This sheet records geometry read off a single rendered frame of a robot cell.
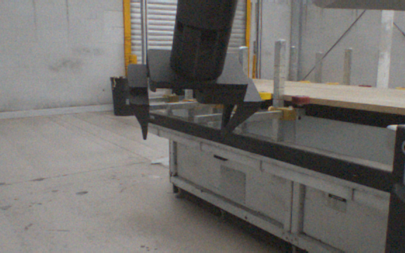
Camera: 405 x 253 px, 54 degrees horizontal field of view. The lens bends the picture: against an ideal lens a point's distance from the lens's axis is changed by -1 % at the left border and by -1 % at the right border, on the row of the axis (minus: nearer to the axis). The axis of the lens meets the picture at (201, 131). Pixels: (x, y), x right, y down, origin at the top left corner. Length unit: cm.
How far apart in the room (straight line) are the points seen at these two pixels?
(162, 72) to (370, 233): 166
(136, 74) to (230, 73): 10
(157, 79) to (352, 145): 154
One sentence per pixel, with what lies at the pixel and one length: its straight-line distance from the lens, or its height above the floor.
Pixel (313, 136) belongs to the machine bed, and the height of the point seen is 71.
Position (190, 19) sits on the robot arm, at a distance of 38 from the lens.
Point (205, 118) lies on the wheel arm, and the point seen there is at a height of 81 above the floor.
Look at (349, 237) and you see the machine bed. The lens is 205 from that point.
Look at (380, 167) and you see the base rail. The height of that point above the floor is 70.
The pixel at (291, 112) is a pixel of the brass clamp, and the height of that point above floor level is 84.
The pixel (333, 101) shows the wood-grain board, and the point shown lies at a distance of 184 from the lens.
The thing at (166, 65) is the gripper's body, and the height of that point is 108.
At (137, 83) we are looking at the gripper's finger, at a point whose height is 106.
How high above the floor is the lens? 109
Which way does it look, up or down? 11 degrees down
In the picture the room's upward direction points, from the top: straight up
